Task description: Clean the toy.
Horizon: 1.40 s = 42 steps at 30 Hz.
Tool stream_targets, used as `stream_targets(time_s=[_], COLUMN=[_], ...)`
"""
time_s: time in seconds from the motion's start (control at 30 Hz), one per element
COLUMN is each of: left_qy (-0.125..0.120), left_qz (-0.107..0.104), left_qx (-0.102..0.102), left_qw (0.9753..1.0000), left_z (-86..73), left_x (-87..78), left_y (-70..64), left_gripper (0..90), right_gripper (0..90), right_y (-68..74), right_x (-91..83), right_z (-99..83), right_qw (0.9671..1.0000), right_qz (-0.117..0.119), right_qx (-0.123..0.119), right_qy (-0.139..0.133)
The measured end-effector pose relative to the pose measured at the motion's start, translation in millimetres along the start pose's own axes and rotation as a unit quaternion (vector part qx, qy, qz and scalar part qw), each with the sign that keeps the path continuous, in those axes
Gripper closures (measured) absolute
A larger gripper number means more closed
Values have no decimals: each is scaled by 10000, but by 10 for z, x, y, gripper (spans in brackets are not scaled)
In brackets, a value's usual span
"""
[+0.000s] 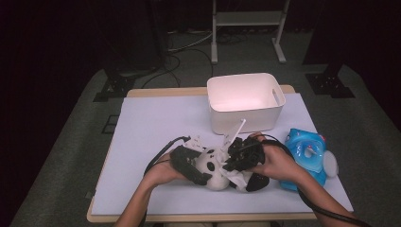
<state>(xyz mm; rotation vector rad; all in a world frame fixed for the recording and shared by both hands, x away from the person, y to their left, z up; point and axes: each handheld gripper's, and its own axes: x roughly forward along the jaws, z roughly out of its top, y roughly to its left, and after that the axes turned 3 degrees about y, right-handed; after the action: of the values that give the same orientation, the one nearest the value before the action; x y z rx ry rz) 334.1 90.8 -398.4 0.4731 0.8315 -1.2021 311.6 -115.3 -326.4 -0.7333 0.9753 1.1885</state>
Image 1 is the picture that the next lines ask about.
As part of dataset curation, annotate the white wet wipe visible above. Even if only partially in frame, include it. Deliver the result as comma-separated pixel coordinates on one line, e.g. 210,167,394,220
218,149,252,192

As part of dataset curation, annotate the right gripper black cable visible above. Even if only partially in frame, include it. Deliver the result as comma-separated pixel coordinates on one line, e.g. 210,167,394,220
239,133,375,227

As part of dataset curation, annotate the panda plush toy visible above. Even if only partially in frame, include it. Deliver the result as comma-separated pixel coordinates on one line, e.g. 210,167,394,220
195,147,271,193

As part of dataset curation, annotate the black stand base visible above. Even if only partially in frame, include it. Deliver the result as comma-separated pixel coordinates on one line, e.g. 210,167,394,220
93,67,136,103
305,64,356,99

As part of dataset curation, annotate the person's left hand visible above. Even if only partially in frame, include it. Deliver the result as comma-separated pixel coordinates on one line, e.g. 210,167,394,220
143,152,189,189

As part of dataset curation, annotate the black floor cable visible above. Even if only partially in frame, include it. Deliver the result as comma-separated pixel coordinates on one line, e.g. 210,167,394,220
141,46,216,89

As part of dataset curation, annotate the person's right hand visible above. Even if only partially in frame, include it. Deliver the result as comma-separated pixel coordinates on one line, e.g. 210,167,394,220
251,131,304,188

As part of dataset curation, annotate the white metal stand frame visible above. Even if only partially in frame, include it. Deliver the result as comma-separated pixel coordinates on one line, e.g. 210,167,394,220
210,0,291,65

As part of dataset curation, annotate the grey floor cable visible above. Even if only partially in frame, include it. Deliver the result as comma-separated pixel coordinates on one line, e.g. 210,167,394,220
166,29,214,53

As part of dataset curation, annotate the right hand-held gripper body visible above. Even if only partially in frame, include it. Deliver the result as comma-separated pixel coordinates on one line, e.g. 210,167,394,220
221,117,267,168

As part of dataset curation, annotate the pale blue table mat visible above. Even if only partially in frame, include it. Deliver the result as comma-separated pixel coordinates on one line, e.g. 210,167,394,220
90,93,354,217

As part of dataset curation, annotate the dark square floor plate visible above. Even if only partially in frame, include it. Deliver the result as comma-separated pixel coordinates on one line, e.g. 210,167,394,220
101,114,120,135

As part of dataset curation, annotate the white plastic storage box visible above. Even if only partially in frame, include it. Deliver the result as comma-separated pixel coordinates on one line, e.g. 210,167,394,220
206,72,287,136

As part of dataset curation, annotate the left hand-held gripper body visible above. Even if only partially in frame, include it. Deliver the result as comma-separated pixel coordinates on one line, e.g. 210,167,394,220
169,135,207,175

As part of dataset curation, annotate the blue wet wipes pack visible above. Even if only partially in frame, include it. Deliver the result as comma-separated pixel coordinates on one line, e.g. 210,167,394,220
278,127,340,192

